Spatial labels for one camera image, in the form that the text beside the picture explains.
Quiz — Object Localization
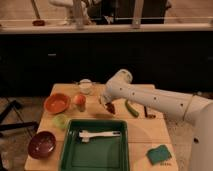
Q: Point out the black tripod legs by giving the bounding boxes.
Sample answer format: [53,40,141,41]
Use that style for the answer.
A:
[0,100,38,137]

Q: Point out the teal sponge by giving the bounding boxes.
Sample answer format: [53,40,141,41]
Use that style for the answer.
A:
[146,145,172,165]

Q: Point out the light green cup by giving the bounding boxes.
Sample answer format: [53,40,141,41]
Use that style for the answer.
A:
[52,114,69,130]

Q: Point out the orange bowl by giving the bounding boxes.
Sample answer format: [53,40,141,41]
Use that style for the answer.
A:
[44,93,70,114]

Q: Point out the green plastic tray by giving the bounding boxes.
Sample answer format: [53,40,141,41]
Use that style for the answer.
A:
[58,119,130,171]

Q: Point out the white spatula tool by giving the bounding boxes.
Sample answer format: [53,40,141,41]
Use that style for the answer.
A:
[79,130,121,142]

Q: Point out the small red dish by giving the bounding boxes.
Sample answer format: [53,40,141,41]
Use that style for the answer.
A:
[32,20,45,26]

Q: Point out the dark red bowl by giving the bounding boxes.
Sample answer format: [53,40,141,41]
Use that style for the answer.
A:
[28,131,56,159]

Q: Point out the dark red grape bunch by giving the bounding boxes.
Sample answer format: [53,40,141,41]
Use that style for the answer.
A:
[106,103,115,114]

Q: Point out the green cucumber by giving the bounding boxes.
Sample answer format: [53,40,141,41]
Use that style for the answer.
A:
[125,100,139,118]

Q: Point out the clear glass cup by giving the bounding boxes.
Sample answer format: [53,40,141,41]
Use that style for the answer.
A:
[79,79,92,94]

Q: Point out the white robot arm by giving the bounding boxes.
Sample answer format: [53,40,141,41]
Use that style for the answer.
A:
[99,69,213,171]

